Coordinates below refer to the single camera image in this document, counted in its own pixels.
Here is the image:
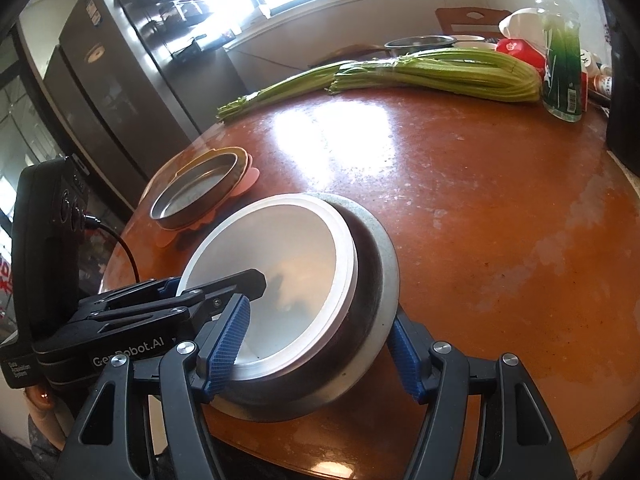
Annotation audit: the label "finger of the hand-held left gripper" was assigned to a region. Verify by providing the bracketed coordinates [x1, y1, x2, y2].
[75, 269, 267, 336]
[80, 276, 181, 309]

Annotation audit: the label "wooden chair with cutout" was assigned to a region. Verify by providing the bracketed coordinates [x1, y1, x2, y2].
[435, 6, 513, 41]

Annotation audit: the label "thick celery bunch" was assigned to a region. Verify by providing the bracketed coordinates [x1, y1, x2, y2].
[327, 47, 543, 103]

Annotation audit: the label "small white-capped bottle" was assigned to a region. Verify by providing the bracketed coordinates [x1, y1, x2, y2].
[580, 49, 603, 78]

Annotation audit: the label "yellow shell-shaped plate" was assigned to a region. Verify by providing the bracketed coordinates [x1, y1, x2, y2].
[145, 146, 251, 233]

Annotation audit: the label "clear bottle with green label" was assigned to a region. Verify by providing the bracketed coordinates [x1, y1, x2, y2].
[535, 0, 585, 123]

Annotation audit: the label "black thermos flask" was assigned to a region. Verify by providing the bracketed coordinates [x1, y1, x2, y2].
[605, 0, 640, 158]

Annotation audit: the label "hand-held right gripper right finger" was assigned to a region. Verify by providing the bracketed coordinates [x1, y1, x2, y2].
[387, 317, 576, 480]

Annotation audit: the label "orange plastic plate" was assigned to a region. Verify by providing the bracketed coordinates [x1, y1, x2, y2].
[152, 167, 261, 248]

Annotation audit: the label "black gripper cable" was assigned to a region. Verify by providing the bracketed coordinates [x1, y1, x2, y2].
[82, 215, 143, 281]

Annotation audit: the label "glass door with red decals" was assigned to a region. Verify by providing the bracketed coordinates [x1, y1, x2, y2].
[0, 25, 66, 331]

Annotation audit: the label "white ceramic bowl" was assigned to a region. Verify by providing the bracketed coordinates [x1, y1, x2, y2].
[450, 35, 496, 52]

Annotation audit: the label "dark steel refrigerator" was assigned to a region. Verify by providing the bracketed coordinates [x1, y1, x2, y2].
[42, 0, 248, 201]

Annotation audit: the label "person's left hand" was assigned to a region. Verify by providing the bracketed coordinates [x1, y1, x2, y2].
[24, 384, 81, 446]

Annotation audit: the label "red tissue pack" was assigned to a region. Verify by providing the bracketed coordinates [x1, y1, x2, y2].
[497, 7, 548, 73]

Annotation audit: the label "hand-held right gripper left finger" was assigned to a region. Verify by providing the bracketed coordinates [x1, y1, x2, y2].
[52, 294, 252, 480]

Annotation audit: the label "round steel plate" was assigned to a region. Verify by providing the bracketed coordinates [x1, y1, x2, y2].
[150, 152, 241, 231]

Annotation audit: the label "long thin celery bunch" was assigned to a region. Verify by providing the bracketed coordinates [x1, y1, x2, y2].
[216, 60, 361, 122]

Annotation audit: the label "large steel bowl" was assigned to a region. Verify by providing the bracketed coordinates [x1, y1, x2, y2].
[202, 191, 401, 423]

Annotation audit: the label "small steel bowl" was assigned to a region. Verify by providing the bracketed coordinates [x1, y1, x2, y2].
[384, 35, 457, 58]

